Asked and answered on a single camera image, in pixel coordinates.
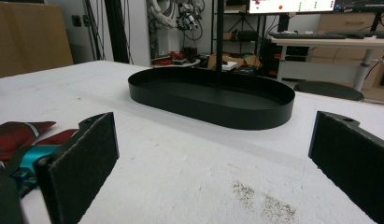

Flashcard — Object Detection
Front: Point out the open cardboard box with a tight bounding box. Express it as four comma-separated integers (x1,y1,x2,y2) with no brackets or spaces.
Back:
206,52,263,71

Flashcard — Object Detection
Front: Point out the round black stool seat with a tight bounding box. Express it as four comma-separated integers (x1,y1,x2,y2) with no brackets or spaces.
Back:
293,80,365,102

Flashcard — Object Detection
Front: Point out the red plaid bow tie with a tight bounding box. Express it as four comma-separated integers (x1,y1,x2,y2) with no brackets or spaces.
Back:
0,120,79,162

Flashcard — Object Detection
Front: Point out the black metal stand pole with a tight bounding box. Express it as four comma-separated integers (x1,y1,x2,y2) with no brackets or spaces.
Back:
215,0,225,73

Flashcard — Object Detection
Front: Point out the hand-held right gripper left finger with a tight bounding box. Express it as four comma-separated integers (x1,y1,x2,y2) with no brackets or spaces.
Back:
34,111,121,224

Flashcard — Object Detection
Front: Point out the black oval tray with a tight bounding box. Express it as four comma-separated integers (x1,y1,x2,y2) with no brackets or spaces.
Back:
127,66,296,131

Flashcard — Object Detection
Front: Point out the white desk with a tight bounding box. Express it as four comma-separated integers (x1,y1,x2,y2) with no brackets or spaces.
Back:
270,36,384,92

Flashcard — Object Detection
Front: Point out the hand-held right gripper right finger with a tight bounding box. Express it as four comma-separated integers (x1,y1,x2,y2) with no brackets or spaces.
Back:
307,110,384,224

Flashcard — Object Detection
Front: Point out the teal bow tie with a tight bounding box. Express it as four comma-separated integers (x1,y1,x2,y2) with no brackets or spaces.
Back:
10,144,62,199

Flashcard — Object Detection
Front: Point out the brown cardboard board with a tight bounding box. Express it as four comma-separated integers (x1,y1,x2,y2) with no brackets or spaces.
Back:
0,1,75,79

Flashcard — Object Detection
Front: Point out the black vertical post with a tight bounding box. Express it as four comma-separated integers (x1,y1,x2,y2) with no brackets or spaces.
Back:
104,0,131,64

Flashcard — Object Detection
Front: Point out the computer monitor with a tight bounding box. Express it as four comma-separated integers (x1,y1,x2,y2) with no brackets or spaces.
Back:
248,0,337,15

